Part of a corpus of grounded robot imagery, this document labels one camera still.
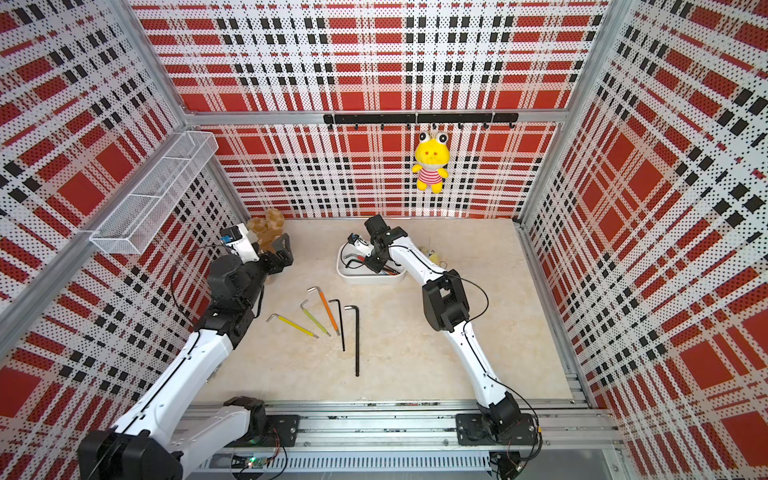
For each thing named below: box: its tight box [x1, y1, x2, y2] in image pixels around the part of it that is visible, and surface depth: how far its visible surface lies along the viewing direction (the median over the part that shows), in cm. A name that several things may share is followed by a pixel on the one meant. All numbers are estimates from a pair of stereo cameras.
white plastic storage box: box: [336, 242, 407, 284], surface depth 104 cm
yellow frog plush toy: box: [412, 131, 449, 194], surface depth 95 cm
